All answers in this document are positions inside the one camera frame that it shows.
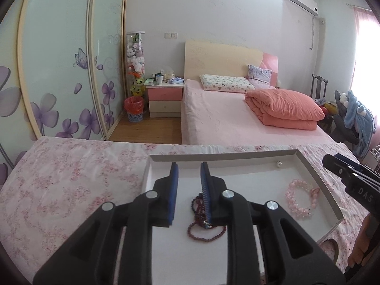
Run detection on pale pink bead bracelet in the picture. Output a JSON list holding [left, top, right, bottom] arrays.
[[285, 179, 321, 219]]

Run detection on person's right hand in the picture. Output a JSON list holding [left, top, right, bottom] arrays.
[[348, 214, 372, 268]]

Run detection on dark grey chair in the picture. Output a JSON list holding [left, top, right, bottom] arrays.
[[331, 90, 359, 145]]

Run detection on blue plush robe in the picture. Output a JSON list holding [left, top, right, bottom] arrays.
[[340, 91, 376, 159]]

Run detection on dark wooden chair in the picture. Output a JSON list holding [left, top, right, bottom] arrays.
[[310, 73, 328, 100]]

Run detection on folded salmon duvet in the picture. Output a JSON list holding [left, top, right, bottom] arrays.
[[245, 89, 325, 131]]

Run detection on pink curtain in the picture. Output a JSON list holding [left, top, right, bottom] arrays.
[[349, 6, 379, 150]]

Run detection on grey cardboard tray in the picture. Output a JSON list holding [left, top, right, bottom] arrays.
[[116, 148, 345, 285]]

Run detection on pink floral tablecloth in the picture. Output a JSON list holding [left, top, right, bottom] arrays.
[[0, 136, 371, 285]]

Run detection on lilac patterned pillow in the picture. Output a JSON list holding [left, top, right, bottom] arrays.
[[247, 64, 272, 89]]

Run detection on bed with pink sheet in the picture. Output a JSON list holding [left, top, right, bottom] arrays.
[[181, 79, 335, 146]]

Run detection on bin with red bag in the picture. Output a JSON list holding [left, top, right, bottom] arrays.
[[124, 96, 145, 123]]

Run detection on floral white pillow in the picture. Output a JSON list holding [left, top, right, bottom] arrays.
[[200, 74, 255, 93]]

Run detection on pink cream nightstand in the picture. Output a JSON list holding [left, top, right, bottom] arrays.
[[146, 83, 184, 118]]

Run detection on cream and pink headboard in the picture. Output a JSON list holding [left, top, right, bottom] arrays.
[[184, 41, 278, 86]]

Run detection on white air conditioner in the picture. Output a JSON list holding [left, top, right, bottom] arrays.
[[281, 0, 318, 17]]

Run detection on white mug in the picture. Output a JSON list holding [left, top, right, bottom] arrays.
[[155, 73, 164, 85]]

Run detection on plush toy display tube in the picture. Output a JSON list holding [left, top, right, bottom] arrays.
[[126, 31, 145, 96]]

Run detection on wardrobe with flower doors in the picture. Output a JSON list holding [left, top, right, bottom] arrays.
[[1, 0, 125, 181]]

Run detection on white wall socket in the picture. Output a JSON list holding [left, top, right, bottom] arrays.
[[164, 33, 178, 39]]

